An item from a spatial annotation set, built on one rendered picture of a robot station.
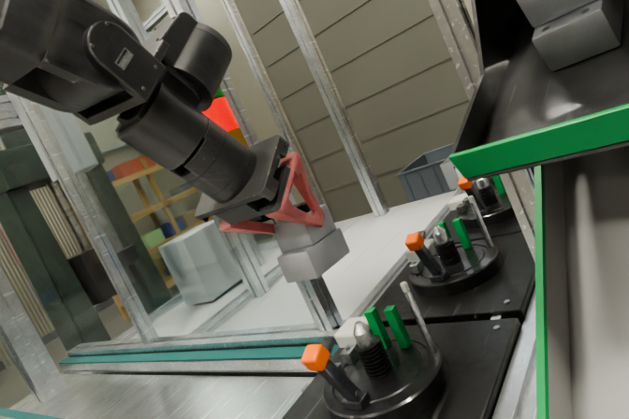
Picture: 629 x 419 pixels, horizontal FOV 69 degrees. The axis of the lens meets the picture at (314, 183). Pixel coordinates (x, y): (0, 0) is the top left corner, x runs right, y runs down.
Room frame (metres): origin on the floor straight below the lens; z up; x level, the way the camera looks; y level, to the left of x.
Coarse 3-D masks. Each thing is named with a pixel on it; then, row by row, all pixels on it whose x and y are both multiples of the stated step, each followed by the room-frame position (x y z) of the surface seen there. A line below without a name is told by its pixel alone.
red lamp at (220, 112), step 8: (216, 104) 0.66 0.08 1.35; (224, 104) 0.67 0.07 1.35; (208, 112) 0.66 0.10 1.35; (216, 112) 0.66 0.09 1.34; (224, 112) 0.67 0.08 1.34; (232, 112) 0.69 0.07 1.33; (216, 120) 0.66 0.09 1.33; (224, 120) 0.66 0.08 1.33; (232, 120) 0.67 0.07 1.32; (224, 128) 0.66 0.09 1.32; (232, 128) 0.67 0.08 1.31
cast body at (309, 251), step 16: (304, 208) 0.46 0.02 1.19; (288, 224) 0.45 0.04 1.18; (304, 224) 0.44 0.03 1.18; (288, 240) 0.46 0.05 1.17; (304, 240) 0.44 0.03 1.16; (320, 240) 0.45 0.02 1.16; (336, 240) 0.46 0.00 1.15; (288, 256) 0.44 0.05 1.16; (304, 256) 0.43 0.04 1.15; (320, 256) 0.44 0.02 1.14; (336, 256) 0.46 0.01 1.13; (288, 272) 0.45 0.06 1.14; (304, 272) 0.44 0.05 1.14; (320, 272) 0.43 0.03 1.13
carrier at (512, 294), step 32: (480, 224) 0.66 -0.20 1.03; (416, 256) 0.79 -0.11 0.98; (448, 256) 0.66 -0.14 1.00; (480, 256) 0.64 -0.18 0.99; (512, 256) 0.64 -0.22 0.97; (416, 288) 0.66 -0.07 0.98; (448, 288) 0.61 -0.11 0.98; (480, 288) 0.59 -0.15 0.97; (512, 288) 0.56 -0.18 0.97; (384, 320) 0.63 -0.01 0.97; (448, 320) 0.56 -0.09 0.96; (480, 320) 0.54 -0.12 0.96
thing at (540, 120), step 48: (480, 0) 0.37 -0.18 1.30; (624, 0) 0.32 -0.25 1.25; (480, 48) 0.35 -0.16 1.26; (528, 48) 0.36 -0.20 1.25; (624, 48) 0.28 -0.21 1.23; (480, 96) 0.33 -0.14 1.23; (528, 96) 0.31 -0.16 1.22; (576, 96) 0.28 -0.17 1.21; (624, 96) 0.25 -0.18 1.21; (480, 144) 0.31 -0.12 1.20; (528, 144) 0.25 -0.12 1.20; (576, 144) 0.24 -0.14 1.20; (624, 144) 0.23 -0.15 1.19
